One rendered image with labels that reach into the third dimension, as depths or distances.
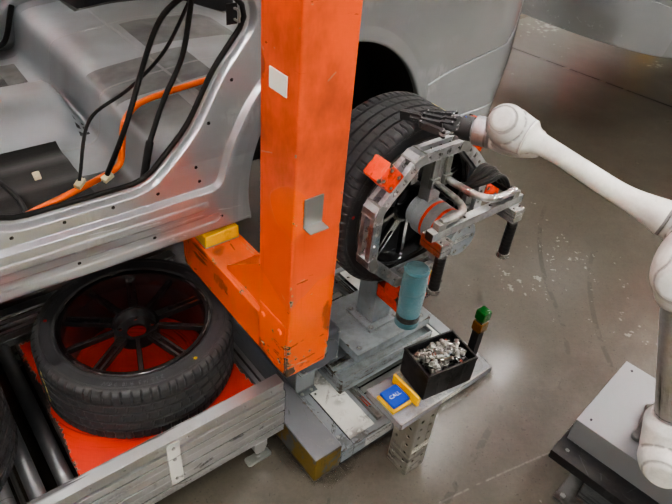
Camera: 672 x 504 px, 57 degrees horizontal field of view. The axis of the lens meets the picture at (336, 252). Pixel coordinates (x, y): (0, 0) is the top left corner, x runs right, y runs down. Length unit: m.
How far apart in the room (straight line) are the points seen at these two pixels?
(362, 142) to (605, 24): 2.64
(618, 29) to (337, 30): 3.13
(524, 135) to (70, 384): 1.50
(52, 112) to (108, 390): 1.15
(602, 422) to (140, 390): 1.49
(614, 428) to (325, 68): 1.52
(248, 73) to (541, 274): 2.05
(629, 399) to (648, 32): 2.58
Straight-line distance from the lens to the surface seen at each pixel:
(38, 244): 1.95
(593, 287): 3.51
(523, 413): 2.76
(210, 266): 2.19
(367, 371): 2.54
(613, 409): 2.37
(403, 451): 2.38
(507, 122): 1.70
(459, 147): 2.08
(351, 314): 2.63
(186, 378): 2.05
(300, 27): 1.35
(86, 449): 2.23
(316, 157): 1.51
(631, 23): 4.35
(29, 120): 2.65
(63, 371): 2.13
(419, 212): 2.10
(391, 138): 1.97
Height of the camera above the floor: 2.06
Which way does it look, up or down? 39 degrees down
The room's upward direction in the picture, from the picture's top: 6 degrees clockwise
